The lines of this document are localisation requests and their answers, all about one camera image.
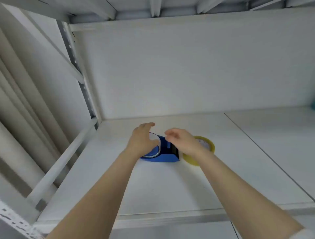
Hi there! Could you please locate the person's right forearm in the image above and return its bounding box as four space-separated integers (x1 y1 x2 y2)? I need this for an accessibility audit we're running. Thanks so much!
188 148 304 239

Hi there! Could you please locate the clear tape roll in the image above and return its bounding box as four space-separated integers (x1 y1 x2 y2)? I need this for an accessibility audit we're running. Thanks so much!
143 132 161 158

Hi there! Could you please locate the person's right hand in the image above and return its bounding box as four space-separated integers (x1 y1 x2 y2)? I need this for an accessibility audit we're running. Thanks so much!
164 128 205 161

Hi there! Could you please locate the person's left forearm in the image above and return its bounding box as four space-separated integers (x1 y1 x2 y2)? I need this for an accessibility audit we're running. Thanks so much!
46 150 143 239

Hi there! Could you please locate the yellow tape roll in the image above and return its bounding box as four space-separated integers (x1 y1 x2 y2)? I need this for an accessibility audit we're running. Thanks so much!
182 136 216 167

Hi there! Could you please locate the person's left hand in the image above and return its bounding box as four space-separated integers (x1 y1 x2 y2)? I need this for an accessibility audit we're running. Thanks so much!
127 122 159 158

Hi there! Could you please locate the blue tape dispenser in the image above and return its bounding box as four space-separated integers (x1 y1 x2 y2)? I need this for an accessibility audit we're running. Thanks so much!
139 135 181 163

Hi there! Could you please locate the white metal shelf rack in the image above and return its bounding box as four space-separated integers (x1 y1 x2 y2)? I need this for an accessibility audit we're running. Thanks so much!
0 0 315 239

